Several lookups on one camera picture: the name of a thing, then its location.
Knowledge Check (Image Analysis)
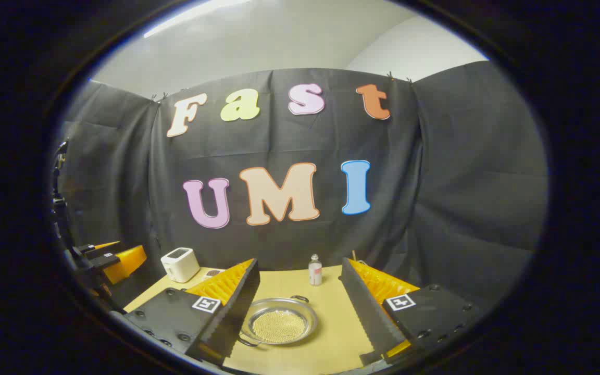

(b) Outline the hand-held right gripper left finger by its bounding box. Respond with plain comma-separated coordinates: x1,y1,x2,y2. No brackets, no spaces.
123,258,260,366

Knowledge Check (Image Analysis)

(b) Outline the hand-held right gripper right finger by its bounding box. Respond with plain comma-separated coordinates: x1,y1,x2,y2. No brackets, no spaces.
340,257,484,367

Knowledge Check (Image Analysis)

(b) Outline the steel pot with black handles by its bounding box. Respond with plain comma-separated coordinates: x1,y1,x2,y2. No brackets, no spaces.
237,295,319,348

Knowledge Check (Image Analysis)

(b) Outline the pile of small yellow beans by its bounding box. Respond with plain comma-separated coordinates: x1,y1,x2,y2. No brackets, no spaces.
252,309,308,344

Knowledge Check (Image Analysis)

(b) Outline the white toaster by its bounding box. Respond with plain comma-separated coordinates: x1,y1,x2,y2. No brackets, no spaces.
160,247,201,283

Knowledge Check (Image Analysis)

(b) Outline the clear bottle with pink label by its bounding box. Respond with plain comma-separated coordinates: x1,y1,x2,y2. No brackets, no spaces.
308,254,323,286

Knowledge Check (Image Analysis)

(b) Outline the black backdrop cloth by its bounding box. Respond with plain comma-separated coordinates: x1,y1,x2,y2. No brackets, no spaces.
58,61,549,313

